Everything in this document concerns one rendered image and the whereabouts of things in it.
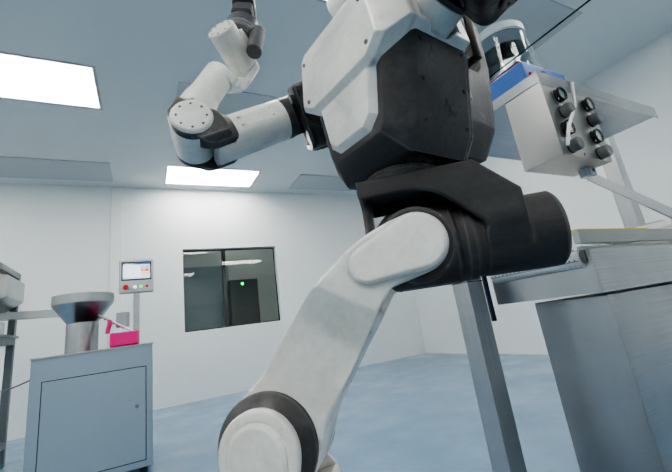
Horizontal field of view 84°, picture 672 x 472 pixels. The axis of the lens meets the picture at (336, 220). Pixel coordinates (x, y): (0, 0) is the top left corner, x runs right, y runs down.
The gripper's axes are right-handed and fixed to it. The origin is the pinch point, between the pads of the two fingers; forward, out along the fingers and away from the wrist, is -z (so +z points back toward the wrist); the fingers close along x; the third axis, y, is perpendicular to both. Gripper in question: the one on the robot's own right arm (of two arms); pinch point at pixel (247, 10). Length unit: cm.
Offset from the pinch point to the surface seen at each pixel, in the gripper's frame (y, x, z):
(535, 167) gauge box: -74, -18, 41
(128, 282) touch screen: 121, -208, -31
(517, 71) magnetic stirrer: -73, -7, 15
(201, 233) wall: 149, -399, -217
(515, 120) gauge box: -71, -14, 28
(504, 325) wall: -274, -430, -87
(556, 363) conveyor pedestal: -85, -57, 77
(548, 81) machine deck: -78, -5, 24
